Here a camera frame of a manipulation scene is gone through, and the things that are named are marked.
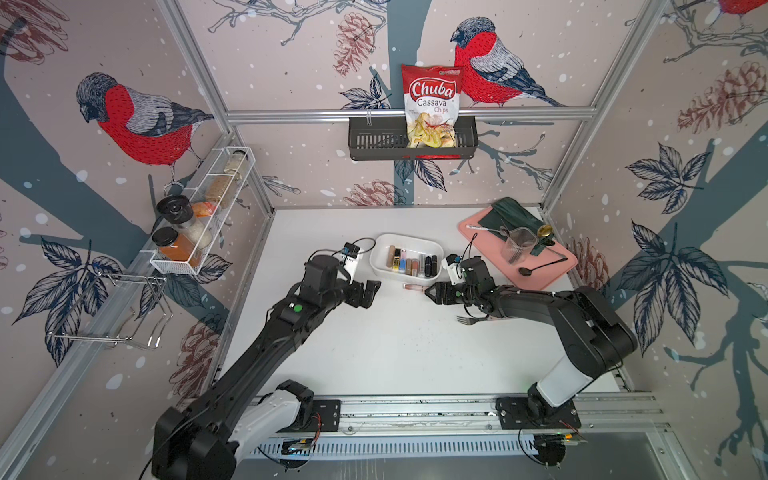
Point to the fork with pink handle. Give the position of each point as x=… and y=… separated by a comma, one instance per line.
x=471, y=320

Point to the orange spice jar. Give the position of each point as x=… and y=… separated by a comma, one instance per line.
x=173, y=245

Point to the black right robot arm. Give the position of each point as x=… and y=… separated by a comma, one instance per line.
x=593, y=337

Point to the metal wire hook rack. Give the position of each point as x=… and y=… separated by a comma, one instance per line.
x=136, y=314

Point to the clear plastic cup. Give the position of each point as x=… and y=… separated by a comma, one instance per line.
x=518, y=245

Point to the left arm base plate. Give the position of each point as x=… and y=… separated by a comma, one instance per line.
x=320, y=415

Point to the pink rectangular tray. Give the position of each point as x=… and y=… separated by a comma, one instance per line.
x=489, y=248

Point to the black spoon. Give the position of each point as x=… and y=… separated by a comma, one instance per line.
x=527, y=272

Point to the white handle utensil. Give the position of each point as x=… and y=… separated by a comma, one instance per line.
x=482, y=228

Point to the dark green folded cloth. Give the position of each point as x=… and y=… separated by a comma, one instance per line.
x=507, y=213

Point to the black lid spice jar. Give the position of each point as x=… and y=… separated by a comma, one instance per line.
x=179, y=212

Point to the white plastic storage box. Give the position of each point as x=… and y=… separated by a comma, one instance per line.
x=414, y=247

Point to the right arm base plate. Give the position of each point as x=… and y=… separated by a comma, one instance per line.
x=519, y=412

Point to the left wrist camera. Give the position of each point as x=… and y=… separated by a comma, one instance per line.
x=350, y=258

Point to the red cassava chips bag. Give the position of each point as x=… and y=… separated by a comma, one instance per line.
x=431, y=104

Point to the gold black lipstick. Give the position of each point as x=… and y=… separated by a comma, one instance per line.
x=396, y=259

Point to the beige lipstick tube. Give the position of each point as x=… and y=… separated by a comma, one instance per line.
x=390, y=257

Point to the gold spoon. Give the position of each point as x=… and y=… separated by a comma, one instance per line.
x=545, y=236

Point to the white wire spice rack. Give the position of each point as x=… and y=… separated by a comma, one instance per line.
x=212, y=199

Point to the pink clear lip gloss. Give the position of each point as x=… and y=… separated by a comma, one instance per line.
x=415, y=288

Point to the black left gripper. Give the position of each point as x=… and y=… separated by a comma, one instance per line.
x=369, y=292

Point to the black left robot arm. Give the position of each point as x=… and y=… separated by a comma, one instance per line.
x=214, y=433

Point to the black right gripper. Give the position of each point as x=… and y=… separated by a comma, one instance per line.
x=440, y=288

